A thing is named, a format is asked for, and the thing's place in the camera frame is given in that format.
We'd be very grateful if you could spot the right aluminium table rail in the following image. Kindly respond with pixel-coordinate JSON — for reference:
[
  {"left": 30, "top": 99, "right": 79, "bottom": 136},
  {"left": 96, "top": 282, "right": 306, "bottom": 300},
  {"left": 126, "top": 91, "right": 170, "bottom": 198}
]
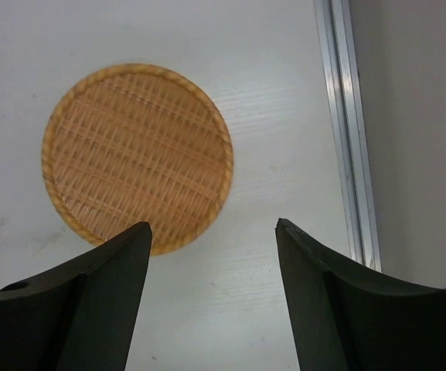
[{"left": 314, "top": 0, "right": 383, "bottom": 272}]

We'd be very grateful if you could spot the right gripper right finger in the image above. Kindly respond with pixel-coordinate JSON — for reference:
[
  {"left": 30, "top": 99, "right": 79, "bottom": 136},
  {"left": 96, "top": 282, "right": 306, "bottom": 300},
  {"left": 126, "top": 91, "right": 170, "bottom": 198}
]
[{"left": 275, "top": 219, "right": 446, "bottom": 370}]

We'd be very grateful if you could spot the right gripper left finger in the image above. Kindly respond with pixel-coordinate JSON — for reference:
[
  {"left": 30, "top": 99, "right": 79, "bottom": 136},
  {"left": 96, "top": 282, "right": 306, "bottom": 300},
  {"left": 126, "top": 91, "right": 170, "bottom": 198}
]
[{"left": 0, "top": 223, "right": 152, "bottom": 370}]

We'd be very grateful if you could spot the orange woven plate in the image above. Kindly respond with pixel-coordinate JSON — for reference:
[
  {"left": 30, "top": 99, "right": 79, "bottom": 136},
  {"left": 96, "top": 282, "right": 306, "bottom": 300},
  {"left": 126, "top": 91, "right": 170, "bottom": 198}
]
[{"left": 41, "top": 63, "right": 233, "bottom": 255}]

